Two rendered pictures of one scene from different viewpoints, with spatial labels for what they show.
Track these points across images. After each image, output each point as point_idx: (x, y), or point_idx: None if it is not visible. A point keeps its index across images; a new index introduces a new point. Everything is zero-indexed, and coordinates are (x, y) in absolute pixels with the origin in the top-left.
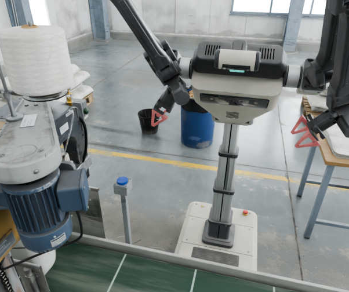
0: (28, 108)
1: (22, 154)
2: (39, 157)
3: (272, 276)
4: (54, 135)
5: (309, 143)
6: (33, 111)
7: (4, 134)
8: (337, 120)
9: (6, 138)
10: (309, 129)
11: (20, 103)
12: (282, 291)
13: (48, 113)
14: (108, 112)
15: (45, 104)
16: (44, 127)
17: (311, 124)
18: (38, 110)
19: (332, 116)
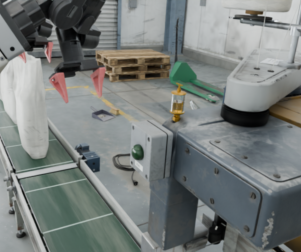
0: (269, 68)
1: (282, 51)
2: (270, 48)
3: (37, 230)
4: (251, 51)
5: (48, 54)
6: (263, 65)
7: (300, 60)
8: (40, 29)
9: (297, 58)
10: (48, 41)
11: (280, 75)
12: (44, 227)
13: (245, 60)
14: None
15: (242, 67)
16: (257, 55)
17: (41, 38)
18: (256, 64)
19: (36, 27)
